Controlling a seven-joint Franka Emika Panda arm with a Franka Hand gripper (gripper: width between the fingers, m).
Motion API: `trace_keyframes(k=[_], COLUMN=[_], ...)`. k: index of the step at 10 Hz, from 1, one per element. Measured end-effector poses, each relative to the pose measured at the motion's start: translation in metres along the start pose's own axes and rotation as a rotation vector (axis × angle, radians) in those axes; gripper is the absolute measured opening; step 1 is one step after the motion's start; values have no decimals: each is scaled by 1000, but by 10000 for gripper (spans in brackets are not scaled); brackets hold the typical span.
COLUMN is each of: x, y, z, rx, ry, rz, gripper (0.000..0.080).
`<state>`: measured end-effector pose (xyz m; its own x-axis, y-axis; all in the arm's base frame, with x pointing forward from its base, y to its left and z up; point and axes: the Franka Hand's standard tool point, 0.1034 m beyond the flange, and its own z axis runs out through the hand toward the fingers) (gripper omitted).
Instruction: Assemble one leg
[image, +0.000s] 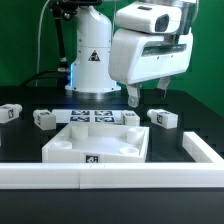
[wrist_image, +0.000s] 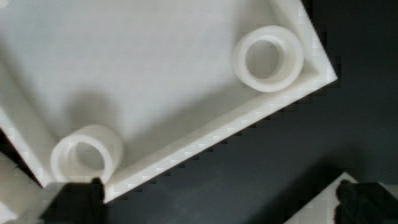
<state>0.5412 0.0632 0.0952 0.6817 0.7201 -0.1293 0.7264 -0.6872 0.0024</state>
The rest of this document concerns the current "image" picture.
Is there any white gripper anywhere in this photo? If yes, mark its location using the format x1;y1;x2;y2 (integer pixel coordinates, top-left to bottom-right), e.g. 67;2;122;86
109;29;193;108

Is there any black cable bundle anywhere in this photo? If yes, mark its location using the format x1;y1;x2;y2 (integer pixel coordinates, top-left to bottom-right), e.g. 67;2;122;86
20;69;70;88

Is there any white U-shaped fence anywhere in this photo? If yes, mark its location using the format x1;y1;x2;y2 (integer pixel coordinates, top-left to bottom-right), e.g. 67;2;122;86
0;132;224;189

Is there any white square tabletop part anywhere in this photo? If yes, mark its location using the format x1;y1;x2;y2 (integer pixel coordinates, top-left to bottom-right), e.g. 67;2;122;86
42;122;149;163

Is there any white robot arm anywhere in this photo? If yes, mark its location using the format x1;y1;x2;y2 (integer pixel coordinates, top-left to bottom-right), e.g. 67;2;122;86
69;0;199;107

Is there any white cable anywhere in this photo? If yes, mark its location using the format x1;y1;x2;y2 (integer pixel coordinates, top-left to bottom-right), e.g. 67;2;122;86
35;0;51;87

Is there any white marker tag sheet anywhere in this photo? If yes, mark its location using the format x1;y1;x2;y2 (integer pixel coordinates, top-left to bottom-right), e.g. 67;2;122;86
52;109;121;124

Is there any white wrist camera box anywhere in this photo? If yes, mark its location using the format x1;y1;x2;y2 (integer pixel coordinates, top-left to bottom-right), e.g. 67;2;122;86
115;2;182;34

